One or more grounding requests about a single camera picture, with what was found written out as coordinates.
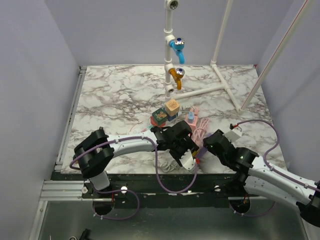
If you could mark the purple power strip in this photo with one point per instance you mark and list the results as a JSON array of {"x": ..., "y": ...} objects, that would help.
[{"x": 201, "y": 152}]

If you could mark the green cube plug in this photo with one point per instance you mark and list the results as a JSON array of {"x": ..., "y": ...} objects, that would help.
[{"x": 160, "y": 116}]

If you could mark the white pvc pipe frame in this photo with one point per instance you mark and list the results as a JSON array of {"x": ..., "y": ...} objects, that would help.
[{"x": 172, "y": 5}]

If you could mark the orange faucet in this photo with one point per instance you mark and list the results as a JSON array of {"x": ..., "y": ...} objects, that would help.
[{"x": 177, "y": 74}]

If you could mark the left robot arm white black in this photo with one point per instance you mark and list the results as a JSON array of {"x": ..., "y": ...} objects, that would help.
[{"x": 93, "y": 154}]

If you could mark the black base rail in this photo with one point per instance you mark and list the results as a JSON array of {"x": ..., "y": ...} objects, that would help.
[{"x": 164, "y": 191}]

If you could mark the blue cube plug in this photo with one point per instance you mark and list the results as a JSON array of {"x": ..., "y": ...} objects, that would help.
[{"x": 171, "y": 118}]

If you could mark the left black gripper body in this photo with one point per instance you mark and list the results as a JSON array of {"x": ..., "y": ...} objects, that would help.
[{"x": 179, "y": 148}]

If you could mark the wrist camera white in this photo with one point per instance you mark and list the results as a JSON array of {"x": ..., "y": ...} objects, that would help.
[
  {"x": 235, "y": 132},
  {"x": 187, "y": 161}
]

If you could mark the pink power strip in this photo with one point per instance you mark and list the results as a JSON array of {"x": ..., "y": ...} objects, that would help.
[{"x": 193, "y": 125}]

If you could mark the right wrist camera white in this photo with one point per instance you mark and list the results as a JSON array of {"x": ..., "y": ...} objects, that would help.
[{"x": 235, "y": 132}]

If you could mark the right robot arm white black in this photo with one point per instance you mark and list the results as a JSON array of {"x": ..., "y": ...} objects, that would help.
[{"x": 259, "y": 177}]

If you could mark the blue faucet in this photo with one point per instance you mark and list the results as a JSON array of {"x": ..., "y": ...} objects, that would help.
[{"x": 178, "y": 45}]

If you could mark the light blue small plug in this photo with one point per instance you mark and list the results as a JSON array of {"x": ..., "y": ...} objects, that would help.
[{"x": 190, "y": 117}]

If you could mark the beige cube plug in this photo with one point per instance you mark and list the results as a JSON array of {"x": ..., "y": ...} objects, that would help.
[{"x": 172, "y": 107}]

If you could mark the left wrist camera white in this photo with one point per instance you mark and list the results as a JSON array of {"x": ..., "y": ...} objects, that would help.
[{"x": 187, "y": 161}]

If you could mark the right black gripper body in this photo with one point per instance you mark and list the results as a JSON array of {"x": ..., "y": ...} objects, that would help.
[{"x": 209, "y": 148}]

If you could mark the white power strip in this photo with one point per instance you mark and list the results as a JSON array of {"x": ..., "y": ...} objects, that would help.
[{"x": 146, "y": 125}]

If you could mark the red cube plug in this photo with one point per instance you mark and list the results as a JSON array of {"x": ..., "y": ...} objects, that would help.
[{"x": 153, "y": 122}]

